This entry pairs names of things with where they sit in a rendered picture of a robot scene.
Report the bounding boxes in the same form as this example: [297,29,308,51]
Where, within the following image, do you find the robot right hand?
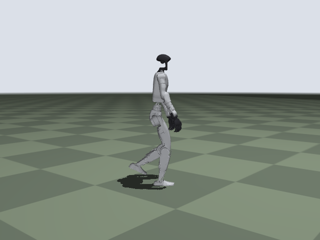
[170,113,182,132]

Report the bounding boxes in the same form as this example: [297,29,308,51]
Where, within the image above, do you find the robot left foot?
[129,163,147,175]

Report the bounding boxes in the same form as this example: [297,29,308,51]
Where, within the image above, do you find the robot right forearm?
[163,92,177,117]

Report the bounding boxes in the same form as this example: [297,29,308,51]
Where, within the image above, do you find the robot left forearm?
[161,103,170,117]

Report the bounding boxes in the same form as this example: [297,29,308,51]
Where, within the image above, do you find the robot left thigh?
[156,125,165,154]

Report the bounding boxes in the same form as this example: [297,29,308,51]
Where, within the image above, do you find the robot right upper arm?
[156,73,166,100]

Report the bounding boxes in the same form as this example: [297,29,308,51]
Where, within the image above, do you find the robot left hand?
[167,113,175,130]

